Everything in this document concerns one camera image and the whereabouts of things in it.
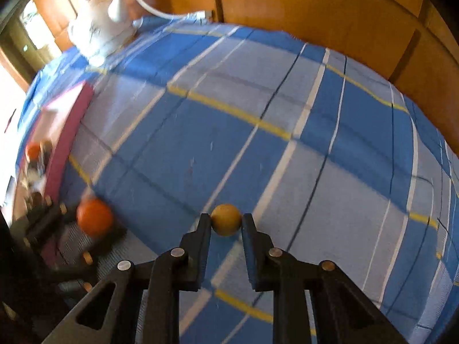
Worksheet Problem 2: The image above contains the wooden door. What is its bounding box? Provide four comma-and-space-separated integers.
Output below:
0, 0, 61, 83

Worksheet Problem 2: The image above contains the small yellow round fruit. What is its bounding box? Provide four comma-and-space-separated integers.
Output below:
211, 204, 242, 237

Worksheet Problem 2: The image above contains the blue plaid tablecloth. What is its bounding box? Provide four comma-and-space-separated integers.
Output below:
14, 18, 459, 344

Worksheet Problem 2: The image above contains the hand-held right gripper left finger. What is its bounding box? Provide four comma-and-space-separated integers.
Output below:
41, 214, 212, 344

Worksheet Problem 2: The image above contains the wooden wardrobe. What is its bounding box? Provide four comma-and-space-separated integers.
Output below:
29, 0, 459, 151

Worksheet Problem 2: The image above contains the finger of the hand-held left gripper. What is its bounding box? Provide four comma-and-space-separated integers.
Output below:
50, 226, 128, 287
23, 201, 69, 249

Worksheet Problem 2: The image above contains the white ceramic electric kettle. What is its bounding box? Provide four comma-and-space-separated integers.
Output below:
67, 0, 144, 66

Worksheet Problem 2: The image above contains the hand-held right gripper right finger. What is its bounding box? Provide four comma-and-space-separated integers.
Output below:
241, 214, 409, 344

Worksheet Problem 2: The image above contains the pink-rimmed white tray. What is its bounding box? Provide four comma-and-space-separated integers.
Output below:
22, 81, 94, 223

